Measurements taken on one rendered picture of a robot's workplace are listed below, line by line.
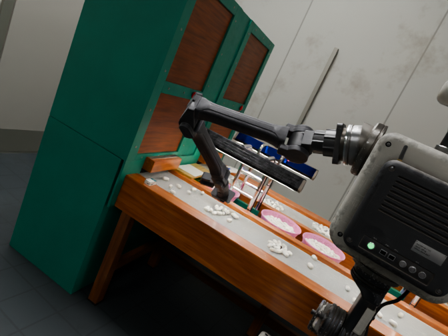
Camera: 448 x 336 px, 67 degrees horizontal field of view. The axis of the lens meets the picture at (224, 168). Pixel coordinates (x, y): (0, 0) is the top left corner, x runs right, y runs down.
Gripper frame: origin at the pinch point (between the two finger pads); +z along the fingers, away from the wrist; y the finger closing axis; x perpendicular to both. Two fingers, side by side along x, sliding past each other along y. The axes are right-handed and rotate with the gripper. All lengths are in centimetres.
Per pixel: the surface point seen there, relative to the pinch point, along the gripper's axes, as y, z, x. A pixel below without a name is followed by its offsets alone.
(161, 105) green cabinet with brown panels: 49, -24, -20
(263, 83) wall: 75, 122, -192
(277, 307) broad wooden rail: -46, 5, 28
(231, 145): 13.6, -3.1, -28.7
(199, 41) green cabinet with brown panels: 49, -38, -54
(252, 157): 0.1, -2.8, -28.2
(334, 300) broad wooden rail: -65, -2, 15
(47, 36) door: 217, 30, -62
